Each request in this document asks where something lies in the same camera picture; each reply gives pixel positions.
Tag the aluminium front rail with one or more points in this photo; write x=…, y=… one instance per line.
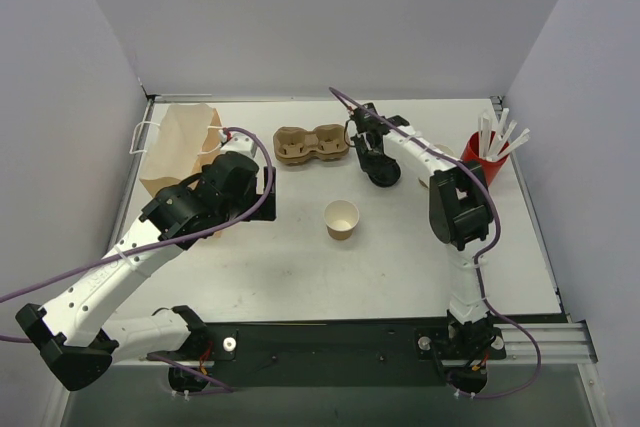
x=559, y=344

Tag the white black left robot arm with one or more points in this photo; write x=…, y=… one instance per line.
x=75, y=333

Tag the brown pulp cup carrier stack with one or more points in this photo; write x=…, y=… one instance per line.
x=295, y=145

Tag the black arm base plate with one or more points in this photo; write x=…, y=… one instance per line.
x=410, y=352

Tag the brown paper takeout bag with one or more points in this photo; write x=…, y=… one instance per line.
x=187, y=138

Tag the red ribbed straw cup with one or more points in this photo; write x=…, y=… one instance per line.
x=471, y=154

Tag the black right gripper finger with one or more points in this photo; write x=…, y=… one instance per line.
x=363, y=152
x=380, y=157

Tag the brown paper coffee cup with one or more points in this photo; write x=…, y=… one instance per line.
x=341, y=218

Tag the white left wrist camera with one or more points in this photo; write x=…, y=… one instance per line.
x=239, y=143

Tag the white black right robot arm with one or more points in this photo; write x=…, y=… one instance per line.
x=459, y=212

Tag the black plastic lid stack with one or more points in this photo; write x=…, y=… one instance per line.
x=382, y=172

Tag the brown paper cup stack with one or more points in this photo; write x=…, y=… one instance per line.
x=446, y=151

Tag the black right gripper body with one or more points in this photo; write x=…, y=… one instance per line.
x=364, y=117

